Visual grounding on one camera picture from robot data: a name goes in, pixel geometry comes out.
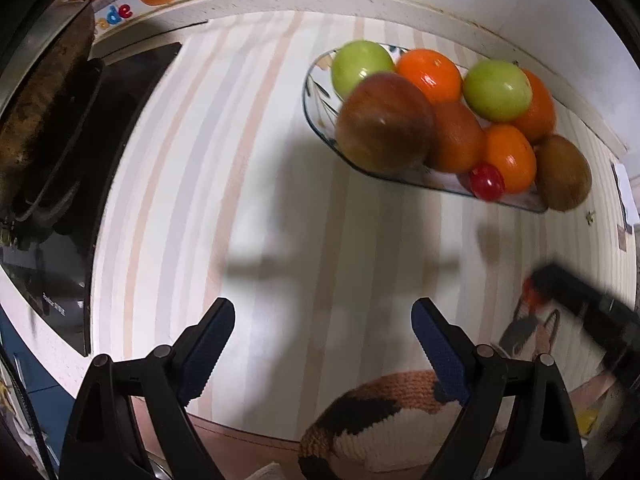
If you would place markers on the steel wok lid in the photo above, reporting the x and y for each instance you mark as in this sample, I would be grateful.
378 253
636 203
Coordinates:
48 59

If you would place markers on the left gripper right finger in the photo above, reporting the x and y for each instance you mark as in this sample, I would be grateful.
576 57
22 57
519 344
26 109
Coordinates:
474 376

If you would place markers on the floral oval ceramic plate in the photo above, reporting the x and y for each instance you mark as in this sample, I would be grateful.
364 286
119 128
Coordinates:
321 105

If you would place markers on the small brown card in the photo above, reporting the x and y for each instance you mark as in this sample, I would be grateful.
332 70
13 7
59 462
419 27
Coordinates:
621 238

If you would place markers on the small orange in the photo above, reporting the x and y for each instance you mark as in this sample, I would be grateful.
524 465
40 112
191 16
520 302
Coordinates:
433 73
509 151

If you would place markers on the striped pink tablecloth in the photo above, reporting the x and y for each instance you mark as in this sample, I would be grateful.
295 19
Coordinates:
224 191

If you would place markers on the small green fruit stem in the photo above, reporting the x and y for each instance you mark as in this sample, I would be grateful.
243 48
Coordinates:
590 215

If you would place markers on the large orange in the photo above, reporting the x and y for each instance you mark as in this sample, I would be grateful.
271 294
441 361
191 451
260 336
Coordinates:
539 120

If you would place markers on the cherry tomato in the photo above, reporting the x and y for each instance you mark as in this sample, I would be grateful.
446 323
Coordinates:
532 297
486 182

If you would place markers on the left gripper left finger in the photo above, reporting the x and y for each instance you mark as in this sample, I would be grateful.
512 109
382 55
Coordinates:
172 376

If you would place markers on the green apple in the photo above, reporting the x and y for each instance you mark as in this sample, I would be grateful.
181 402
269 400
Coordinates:
497 91
355 61

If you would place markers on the red-green apple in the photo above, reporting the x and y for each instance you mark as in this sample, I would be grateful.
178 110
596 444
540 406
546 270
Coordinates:
386 125
563 178

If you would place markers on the black induction cooktop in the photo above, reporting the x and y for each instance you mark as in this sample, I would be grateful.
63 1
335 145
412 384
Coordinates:
54 273

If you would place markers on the dark red-brown fruit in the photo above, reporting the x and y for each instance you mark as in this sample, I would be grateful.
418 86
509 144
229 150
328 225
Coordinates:
459 142

